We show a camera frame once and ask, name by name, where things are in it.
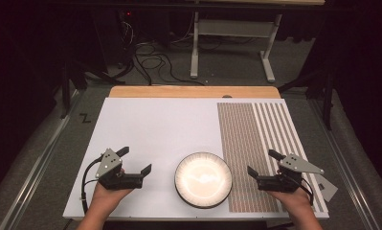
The white board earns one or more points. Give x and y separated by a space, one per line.
160 127

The person's right hand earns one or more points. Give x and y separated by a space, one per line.
295 201

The grey paper piece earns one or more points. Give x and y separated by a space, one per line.
328 191

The wooden table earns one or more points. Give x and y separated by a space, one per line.
179 91

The white desk frame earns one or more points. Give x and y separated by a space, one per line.
233 28

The black stand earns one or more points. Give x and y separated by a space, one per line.
328 96
65 89

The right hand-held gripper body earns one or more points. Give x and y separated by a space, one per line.
295 164

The striped woven placemat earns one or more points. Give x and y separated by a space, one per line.
239 134

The black box with red light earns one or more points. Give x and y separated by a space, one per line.
113 38

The metal floor rail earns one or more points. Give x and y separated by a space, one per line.
35 169
345 166

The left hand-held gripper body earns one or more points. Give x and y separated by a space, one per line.
108 163

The person's left hand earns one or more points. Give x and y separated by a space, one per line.
107 196

